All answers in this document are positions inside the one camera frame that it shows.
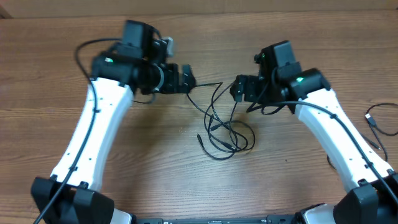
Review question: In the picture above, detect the black USB cable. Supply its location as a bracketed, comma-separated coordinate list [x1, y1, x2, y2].
[326, 102, 398, 170]
[185, 81, 256, 161]

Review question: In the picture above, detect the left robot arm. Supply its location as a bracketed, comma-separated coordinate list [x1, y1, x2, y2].
[31, 20, 196, 223]

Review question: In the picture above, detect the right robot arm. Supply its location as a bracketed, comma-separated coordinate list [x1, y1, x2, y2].
[230, 40, 397, 224]

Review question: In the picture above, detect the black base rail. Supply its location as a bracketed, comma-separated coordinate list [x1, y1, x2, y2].
[133, 215, 305, 224]

